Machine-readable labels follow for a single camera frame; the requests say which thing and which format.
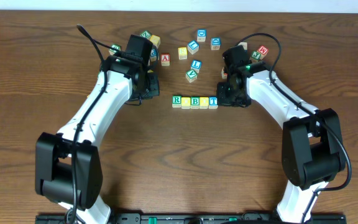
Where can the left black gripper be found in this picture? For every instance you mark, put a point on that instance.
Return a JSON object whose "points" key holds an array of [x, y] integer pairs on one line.
{"points": [[151, 86]]}

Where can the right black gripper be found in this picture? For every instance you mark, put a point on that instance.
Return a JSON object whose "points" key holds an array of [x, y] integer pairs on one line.
{"points": [[222, 99]]}

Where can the blue T wooden block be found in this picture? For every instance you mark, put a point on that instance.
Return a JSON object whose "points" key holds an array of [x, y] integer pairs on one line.
{"points": [[213, 102]]}

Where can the green R wooden block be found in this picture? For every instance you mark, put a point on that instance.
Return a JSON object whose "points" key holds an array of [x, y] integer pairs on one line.
{"points": [[176, 101]]}

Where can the green B wooden block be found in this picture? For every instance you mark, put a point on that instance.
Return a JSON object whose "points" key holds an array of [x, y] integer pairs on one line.
{"points": [[195, 102]]}

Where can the yellow O wooden block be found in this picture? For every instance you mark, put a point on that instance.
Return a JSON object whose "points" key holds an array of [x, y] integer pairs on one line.
{"points": [[185, 102]]}

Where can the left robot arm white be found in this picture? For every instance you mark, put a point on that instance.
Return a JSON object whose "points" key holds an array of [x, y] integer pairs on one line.
{"points": [[67, 164]]}

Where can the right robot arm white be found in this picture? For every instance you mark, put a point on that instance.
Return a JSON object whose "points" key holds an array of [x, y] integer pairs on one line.
{"points": [[312, 148]]}

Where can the red A wooden block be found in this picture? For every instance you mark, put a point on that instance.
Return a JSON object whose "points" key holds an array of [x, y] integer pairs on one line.
{"points": [[165, 60]]}

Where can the blue P wooden block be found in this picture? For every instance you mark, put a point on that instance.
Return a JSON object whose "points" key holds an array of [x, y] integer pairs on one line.
{"points": [[153, 55]]}

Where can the green V block centre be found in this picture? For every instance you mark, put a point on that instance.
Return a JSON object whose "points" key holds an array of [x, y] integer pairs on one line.
{"points": [[191, 75]]}

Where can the blue L wooden block lower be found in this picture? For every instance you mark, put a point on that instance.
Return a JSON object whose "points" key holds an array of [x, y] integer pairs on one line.
{"points": [[196, 65]]}

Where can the blue l wooden block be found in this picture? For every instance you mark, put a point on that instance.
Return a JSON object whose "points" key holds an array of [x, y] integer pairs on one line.
{"points": [[196, 65], [193, 47]]}

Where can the yellow wooden block near Z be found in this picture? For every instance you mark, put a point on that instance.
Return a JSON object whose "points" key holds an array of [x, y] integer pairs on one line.
{"points": [[156, 40]]}

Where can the green J block right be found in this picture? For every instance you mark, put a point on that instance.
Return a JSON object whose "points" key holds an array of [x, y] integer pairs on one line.
{"points": [[255, 56]]}

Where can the green J wooden block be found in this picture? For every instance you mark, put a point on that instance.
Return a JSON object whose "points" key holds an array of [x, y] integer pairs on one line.
{"points": [[114, 49]]}

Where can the yellow S wooden block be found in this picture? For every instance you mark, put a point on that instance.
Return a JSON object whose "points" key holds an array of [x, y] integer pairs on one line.
{"points": [[182, 53]]}

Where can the green Z wooden block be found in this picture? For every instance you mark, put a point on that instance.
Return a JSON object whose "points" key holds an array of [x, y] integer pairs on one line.
{"points": [[146, 34]]}

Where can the blue X wooden block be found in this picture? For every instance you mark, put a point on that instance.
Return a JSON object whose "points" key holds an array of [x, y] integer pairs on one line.
{"points": [[244, 45]]}

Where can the blue D wooden block right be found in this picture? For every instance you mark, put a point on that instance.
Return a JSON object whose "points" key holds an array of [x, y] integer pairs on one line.
{"points": [[215, 43]]}

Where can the blue d wooden block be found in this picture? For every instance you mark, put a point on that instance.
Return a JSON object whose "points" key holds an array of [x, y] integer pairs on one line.
{"points": [[201, 35], [215, 43]]}

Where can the red block far right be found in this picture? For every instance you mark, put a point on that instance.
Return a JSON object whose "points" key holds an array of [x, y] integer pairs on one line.
{"points": [[263, 51]]}

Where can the blue L wooden block upper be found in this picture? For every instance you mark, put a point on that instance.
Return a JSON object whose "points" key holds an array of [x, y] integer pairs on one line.
{"points": [[193, 47]]}

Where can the blue D wooden block top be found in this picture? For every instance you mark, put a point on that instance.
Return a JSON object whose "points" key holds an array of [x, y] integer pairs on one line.
{"points": [[201, 35]]}

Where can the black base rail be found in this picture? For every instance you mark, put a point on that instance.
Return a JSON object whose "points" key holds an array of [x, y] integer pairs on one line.
{"points": [[253, 217]]}

